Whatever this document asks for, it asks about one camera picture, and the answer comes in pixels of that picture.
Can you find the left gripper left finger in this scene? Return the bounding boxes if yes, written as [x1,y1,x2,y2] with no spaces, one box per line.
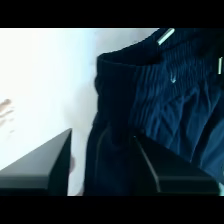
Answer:
[0,128,73,197]

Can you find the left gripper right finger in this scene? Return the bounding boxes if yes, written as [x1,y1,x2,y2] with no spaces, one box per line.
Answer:
[131,134,222,197]

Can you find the navy blue pants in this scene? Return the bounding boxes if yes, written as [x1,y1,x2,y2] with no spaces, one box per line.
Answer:
[82,27,224,197]

